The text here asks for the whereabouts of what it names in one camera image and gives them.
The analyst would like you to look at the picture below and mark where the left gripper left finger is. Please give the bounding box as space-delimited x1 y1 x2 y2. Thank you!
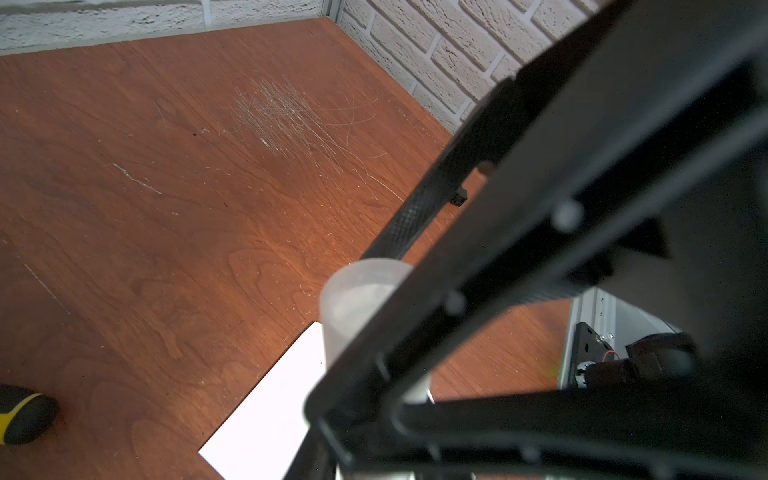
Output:
359 76 667 301

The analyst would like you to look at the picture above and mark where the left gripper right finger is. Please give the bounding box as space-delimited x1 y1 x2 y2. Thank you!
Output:
287 1 767 479

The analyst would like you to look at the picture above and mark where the white glue stick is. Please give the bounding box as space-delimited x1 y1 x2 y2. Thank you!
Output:
319 258 413 378

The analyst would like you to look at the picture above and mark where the cream envelope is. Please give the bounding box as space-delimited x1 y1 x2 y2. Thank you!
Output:
199 322 325 480

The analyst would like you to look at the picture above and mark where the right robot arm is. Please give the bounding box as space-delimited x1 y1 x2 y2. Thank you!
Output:
575 333 698 388

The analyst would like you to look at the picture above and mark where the black yellow stubby screwdriver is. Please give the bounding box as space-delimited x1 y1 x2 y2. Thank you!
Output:
1 384 59 446

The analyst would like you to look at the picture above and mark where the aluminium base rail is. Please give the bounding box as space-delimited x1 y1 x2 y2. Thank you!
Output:
557 288 680 389

